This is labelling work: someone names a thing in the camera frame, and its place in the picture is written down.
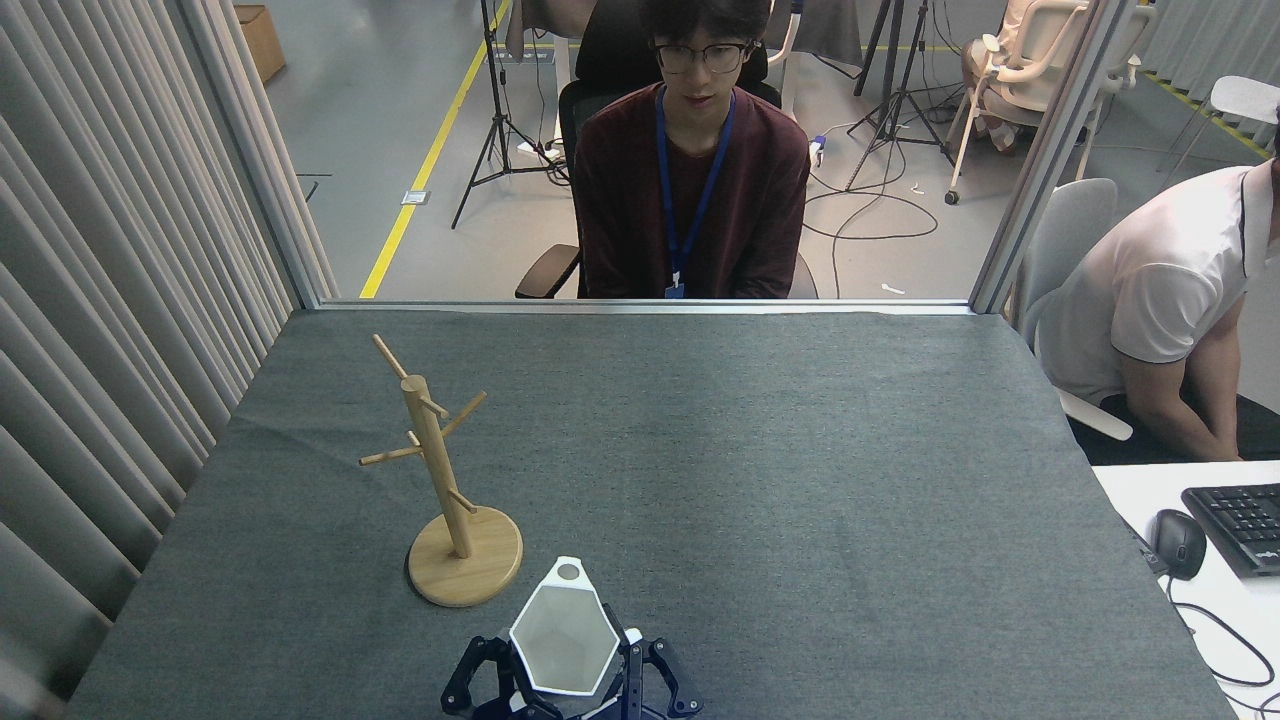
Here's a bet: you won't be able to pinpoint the silver frame post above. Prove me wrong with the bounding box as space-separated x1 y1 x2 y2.
970 0 1141 314
175 0 326 309

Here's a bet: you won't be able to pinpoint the beige pleated curtain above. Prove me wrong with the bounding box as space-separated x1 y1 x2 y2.
0 0 336 720

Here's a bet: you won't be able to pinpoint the white folding chair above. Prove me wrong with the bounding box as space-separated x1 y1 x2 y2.
1160 75 1276 176

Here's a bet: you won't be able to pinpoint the black office chair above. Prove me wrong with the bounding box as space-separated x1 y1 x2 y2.
515 0 819 299

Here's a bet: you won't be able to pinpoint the blue lanyard with badge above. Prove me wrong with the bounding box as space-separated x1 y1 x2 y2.
655 88 738 299

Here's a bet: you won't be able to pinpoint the white wheeled chair frame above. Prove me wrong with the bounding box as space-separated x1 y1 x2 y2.
945 0 1156 206

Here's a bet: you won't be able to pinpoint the pale grey shell chair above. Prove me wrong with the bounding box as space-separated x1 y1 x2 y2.
1010 178 1136 441

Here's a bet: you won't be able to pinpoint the black floor cable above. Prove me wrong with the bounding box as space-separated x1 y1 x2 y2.
803 130 941 299

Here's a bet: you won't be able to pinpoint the white desk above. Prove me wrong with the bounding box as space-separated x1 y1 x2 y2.
1092 460 1280 720

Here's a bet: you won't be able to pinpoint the person seated across table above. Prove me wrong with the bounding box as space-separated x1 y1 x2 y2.
573 0 811 299

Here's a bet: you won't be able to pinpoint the black-framed eyeglasses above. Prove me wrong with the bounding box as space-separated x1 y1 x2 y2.
652 40 754 75

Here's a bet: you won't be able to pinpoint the wooden cup rack with pegs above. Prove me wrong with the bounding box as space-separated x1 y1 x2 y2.
360 333 524 608

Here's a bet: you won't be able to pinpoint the black mouse cable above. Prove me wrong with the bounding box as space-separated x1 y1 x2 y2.
1165 575 1280 691

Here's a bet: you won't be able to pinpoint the person seated at desk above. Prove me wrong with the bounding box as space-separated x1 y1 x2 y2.
1035 130 1280 463

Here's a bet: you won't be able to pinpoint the black computer keyboard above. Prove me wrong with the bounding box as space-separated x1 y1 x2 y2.
1182 483 1280 579

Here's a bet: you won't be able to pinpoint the brown cardboard box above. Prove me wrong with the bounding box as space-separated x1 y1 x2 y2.
235 5 287 84

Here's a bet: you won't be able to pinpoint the black tripod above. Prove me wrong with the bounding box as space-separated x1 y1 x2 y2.
845 0 956 191
452 0 571 229

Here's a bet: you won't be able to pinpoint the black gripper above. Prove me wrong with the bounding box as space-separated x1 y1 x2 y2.
441 628 703 720

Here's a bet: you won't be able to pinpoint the black computer mouse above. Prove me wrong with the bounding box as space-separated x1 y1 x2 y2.
1150 509 1207 581

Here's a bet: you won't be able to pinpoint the dark grey table cloth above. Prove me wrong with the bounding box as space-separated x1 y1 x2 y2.
65 308 1236 720

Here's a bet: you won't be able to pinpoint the white hexagonal cup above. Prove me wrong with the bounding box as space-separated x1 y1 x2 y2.
509 556 621 696

